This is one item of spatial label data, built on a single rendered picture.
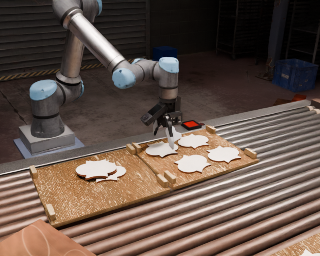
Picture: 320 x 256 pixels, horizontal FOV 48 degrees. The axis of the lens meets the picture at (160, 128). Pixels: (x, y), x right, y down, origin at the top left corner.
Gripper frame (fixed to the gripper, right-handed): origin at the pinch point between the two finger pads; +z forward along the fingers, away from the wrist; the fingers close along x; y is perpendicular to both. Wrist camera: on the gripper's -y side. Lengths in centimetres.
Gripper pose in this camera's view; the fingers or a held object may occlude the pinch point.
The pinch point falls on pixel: (162, 142)
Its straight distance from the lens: 149.4
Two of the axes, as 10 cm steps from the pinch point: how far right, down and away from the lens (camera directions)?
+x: -5.0, -3.7, 7.8
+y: 8.6, -1.9, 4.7
